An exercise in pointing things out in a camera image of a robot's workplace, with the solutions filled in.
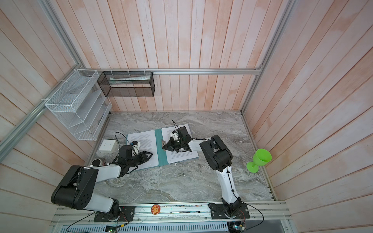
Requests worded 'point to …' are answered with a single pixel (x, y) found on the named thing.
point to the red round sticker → (155, 209)
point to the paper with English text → (148, 143)
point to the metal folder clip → (163, 142)
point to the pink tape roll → (96, 162)
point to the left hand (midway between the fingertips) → (151, 157)
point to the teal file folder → (162, 155)
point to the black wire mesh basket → (127, 84)
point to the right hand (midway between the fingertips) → (162, 147)
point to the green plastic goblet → (261, 157)
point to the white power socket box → (108, 146)
